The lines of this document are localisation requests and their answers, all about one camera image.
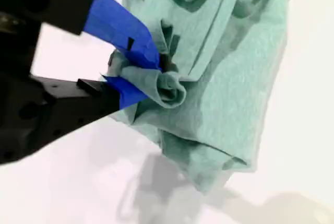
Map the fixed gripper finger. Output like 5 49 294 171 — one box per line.
26 72 149 157

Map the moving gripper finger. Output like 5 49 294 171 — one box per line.
39 0 163 73

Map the pale green T-shirt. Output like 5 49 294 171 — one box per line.
108 0 298 196

